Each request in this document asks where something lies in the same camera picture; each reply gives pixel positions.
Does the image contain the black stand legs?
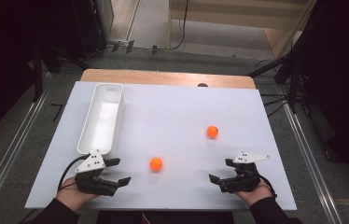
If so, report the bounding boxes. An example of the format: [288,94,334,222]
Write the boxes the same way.
[246,55,302,115]

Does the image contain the black stand leg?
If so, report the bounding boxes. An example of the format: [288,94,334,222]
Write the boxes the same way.
[32,43,45,103]

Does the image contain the right hand-held gripper cable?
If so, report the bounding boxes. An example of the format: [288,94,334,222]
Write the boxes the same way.
[258,174,278,200]

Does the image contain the person's right hand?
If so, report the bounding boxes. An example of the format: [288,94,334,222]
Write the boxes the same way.
[234,179,273,208]

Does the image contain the dark cabinet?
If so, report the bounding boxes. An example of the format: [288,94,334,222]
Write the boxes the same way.
[69,0,115,61]

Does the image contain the wooden table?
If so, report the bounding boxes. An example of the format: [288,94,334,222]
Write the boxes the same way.
[79,68,257,91]

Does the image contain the left hand-held gripper cable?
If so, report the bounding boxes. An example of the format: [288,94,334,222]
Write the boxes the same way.
[57,154,91,192]

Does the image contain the light wooden furniture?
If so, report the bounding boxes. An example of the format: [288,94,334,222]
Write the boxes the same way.
[166,0,317,60]

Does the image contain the hanging black cable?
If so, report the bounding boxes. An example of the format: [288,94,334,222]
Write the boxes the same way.
[166,0,190,51]

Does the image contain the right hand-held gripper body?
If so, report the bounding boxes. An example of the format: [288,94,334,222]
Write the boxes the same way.
[218,151,271,194]

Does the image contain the plain orange ball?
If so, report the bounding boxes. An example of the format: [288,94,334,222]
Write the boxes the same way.
[149,157,164,172]

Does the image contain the aluminium floor rail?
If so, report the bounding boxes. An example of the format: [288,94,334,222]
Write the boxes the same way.
[283,102,344,224]
[0,73,52,220]

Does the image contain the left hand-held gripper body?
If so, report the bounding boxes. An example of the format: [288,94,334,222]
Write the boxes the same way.
[75,149,117,197]

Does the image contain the hand-held gripper cable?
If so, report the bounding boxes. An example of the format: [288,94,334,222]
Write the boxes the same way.
[258,174,278,200]
[57,154,91,192]

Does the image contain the white board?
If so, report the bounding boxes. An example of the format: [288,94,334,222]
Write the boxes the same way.
[24,80,298,212]

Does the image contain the person's left hand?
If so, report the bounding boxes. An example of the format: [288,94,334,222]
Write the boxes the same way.
[55,176,101,213]

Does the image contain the black curtain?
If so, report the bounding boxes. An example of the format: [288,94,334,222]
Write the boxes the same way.
[287,0,349,194]
[0,0,82,147]

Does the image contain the orange ball with dark mark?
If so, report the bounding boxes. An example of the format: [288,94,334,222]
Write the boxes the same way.
[206,125,219,139]

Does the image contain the white plastic bin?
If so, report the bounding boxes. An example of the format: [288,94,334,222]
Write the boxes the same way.
[77,82,124,160]

